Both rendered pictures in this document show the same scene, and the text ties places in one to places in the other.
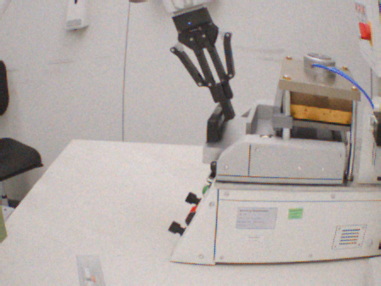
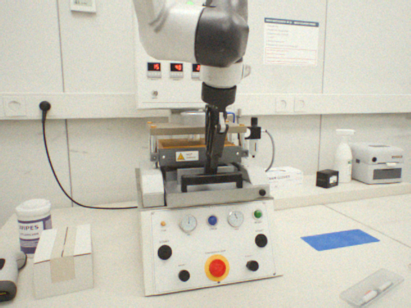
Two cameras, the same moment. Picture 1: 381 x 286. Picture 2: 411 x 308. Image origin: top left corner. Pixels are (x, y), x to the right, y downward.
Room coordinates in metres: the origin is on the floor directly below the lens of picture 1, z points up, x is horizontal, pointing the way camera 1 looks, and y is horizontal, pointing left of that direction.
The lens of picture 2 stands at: (1.52, 0.62, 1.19)
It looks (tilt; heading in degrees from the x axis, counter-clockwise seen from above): 9 degrees down; 244
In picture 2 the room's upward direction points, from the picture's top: straight up
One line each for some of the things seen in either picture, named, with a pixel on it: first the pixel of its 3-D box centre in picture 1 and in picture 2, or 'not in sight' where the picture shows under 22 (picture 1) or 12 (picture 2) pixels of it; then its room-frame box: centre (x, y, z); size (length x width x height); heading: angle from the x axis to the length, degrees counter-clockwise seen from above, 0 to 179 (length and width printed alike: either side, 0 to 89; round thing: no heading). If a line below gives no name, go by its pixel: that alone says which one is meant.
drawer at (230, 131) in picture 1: (286, 134); (200, 176); (1.18, -0.19, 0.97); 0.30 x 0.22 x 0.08; 79
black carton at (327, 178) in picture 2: not in sight; (327, 178); (0.46, -0.42, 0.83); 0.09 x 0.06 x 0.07; 12
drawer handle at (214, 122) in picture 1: (218, 119); (212, 181); (1.21, -0.05, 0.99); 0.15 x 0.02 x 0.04; 169
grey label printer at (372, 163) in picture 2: not in sight; (370, 161); (0.16, -0.43, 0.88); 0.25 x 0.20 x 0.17; 77
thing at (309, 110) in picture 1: (321, 94); (196, 138); (1.16, -0.26, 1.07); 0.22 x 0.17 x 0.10; 169
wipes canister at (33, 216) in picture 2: not in sight; (35, 226); (1.61, -0.38, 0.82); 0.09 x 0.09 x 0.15
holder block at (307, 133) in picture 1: (307, 131); (196, 168); (1.17, -0.23, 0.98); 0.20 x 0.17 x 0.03; 169
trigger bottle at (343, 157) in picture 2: not in sight; (343, 155); (0.33, -0.45, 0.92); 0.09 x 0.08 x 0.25; 131
